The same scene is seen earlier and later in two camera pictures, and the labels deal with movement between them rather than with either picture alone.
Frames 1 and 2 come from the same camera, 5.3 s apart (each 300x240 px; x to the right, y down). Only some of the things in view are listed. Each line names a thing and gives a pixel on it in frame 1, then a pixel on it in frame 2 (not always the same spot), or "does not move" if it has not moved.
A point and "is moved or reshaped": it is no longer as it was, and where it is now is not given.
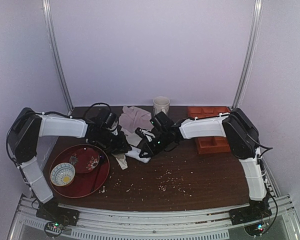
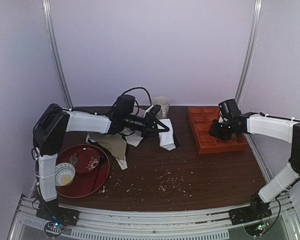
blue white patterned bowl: x=62 y=174 does not move
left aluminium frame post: x=46 y=6 does not move
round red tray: x=83 y=184 does not move
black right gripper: x=151 y=141 -> x=217 y=130
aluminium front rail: x=205 y=224 does not move
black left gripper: x=119 y=143 -> x=151 y=124
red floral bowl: x=85 y=160 does not move
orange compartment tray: x=211 y=145 does not move
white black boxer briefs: x=134 y=139 is moved or reshaped
